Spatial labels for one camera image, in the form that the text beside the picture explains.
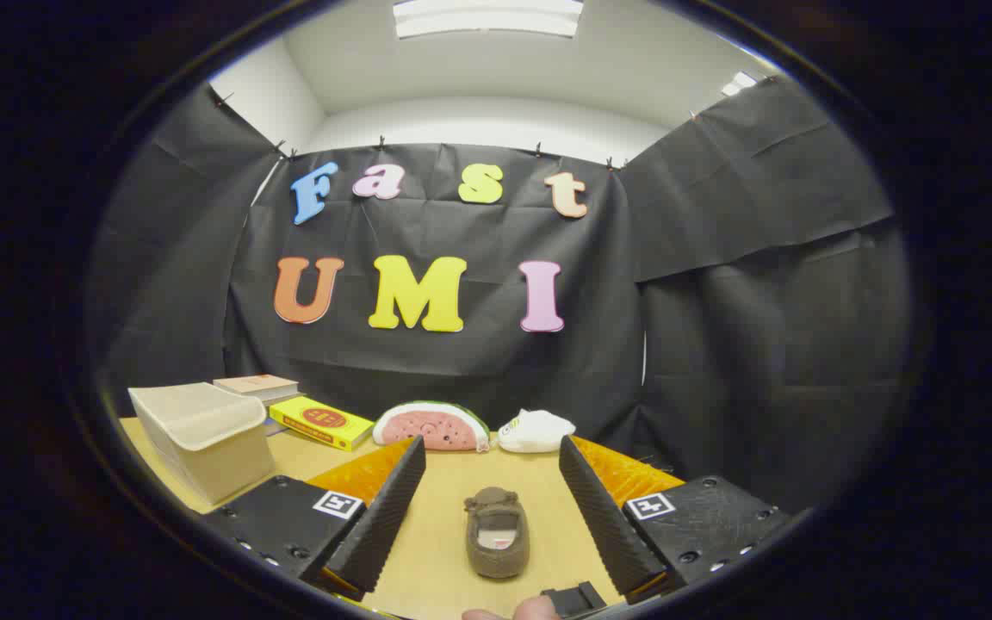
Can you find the beige cover book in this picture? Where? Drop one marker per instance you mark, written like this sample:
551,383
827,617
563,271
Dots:
255,385

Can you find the yellow book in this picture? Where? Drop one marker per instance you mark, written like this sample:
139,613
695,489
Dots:
324,424

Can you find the white plush toy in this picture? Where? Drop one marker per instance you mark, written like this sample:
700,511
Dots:
539,433

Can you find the watermelon plush toy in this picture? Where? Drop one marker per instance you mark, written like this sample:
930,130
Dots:
436,428

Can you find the beige fabric storage box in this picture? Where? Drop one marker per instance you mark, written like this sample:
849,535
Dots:
220,456

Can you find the small ceiling light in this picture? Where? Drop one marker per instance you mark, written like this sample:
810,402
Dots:
739,83

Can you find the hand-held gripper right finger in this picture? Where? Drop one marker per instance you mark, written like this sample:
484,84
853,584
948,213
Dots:
608,525

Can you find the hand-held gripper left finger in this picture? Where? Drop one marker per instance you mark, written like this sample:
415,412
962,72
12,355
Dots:
380,525

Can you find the brown fuzzy shoe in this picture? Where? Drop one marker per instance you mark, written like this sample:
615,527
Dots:
496,564

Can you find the long ceiling light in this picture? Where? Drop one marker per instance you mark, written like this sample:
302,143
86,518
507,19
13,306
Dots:
487,17

